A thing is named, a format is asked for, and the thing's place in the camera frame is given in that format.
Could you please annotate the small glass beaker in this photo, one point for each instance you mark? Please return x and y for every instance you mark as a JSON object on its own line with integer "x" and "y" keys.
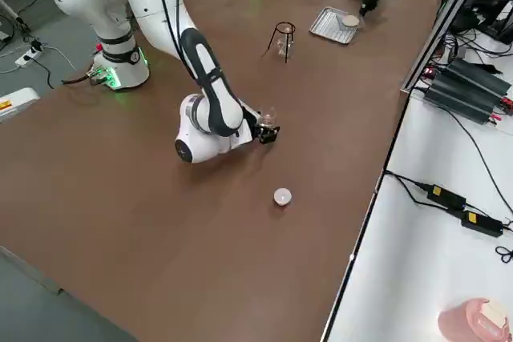
{"x": 267, "y": 117}

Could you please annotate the clear glass alcohol lamp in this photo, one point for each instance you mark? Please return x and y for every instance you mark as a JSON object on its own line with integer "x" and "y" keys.
{"x": 282, "y": 47}

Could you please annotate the ribbed metal tray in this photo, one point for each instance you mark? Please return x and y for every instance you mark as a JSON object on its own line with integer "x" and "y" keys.
{"x": 326, "y": 25}

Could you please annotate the white round cap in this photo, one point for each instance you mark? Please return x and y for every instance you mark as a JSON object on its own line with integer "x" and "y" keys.
{"x": 282, "y": 196}

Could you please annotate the black stand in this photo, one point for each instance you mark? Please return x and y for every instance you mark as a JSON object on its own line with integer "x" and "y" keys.
{"x": 497, "y": 17}

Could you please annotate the black finned power supply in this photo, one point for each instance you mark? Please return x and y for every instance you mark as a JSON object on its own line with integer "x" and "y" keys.
{"x": 485, "y": 75}
{"x": 461, "y": 97}

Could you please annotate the black adapter with yellow label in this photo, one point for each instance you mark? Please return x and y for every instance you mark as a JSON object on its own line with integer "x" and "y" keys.
{"x": 481, "y": 222}
{"x": 447, "y": 197}

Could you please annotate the white power strip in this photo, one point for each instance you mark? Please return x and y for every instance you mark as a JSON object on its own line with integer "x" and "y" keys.
{"x": 28, "y": 57}

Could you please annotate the white box with yellow label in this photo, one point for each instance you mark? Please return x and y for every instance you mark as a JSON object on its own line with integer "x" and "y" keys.
{"x": 16, "y": 103}

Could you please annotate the grey stand leg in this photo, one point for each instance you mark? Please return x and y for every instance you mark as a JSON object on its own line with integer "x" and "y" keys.
{"x": 14, "y": 17}

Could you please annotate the pink plastic container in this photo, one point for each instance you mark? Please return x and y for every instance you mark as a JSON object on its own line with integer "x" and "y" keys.
{"x": 461, "y": 322}

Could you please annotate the aluminium frame post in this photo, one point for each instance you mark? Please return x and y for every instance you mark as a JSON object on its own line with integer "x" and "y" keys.
{"x": 443, "y": 27}

